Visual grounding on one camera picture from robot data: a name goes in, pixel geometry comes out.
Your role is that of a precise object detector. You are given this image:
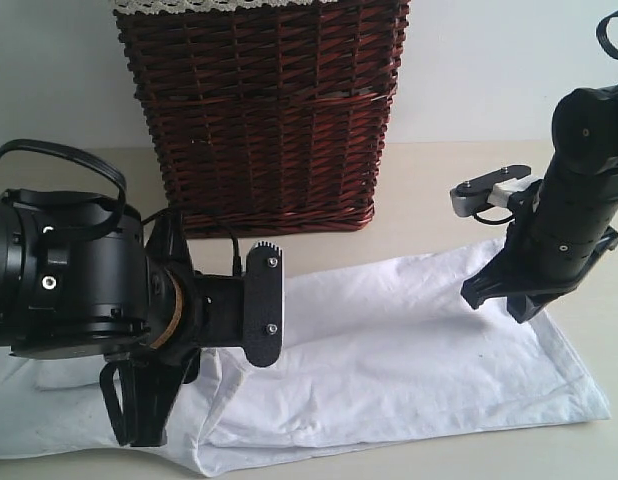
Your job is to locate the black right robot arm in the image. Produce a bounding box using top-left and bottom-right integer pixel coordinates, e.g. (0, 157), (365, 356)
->
(450, 84), (618, 323)

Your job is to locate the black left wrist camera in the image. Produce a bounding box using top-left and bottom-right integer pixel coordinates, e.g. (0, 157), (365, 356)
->
(243, 241), (284, 368)

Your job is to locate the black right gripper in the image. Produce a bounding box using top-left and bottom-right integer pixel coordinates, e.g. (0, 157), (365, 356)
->
(461, 182), (618, 324)

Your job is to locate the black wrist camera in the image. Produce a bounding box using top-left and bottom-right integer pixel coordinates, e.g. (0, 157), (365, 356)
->
(450, 165), (531, 218)
(243, 241), (284, 368)

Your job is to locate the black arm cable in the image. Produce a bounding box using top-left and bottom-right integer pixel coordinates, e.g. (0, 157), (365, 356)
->
(0, 139), (129, 221)
(596, 9), (618, 64)

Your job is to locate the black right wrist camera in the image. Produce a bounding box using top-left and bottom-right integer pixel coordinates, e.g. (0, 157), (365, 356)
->
(450, 165), (531, 218)

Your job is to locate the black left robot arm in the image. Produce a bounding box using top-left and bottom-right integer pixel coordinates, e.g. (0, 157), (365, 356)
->
(0, 190), (261, 447)

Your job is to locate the dark red wicker basket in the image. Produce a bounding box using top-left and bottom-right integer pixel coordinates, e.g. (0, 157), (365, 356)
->
(113, 0), (410, 238)

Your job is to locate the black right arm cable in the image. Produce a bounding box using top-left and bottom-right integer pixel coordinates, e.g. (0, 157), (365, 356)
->
(596, 9), (618, 64)

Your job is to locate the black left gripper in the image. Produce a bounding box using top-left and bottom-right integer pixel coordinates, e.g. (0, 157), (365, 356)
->
(99, 214), (217, 445)

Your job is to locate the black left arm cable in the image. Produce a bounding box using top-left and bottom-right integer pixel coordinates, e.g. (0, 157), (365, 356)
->
(0, 139), (129, 221)

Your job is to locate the white t-shirt red lettering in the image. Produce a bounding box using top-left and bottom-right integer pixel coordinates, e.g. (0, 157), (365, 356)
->
(0, 237), (613, 479)

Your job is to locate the grey lace-trimmed basket liner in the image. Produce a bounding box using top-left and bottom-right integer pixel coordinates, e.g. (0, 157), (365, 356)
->
(110, 0), (314, 15)

